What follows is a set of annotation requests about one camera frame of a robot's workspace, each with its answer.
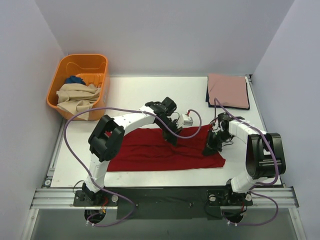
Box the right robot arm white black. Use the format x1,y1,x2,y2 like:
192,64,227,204
202,112,287,205

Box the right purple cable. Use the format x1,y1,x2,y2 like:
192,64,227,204
213,97,280,226

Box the aluminium rail frame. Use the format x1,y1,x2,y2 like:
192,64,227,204
30,119,300,210

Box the beige t shirt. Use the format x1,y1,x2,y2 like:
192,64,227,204
56,83,101,119

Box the purple cable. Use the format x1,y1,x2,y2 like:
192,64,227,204
213,97,280,226
63,106,203,227

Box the orange plastic basket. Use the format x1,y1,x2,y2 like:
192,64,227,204
46,54,110,120

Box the folded pink t shirt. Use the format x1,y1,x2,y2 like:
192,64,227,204
207,72,250,108

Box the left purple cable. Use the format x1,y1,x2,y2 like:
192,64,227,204
63,106,203,227

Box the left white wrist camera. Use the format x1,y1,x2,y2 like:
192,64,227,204
176,112,194,128

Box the blue t shirt in basket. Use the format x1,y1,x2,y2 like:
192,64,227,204
64,75,86,85

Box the red t shirt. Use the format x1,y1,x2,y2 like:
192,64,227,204
107,125,226,172

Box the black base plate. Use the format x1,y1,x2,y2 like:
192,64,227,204
73,186,253,221

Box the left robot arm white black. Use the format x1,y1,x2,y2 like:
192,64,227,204
82,97,182,206

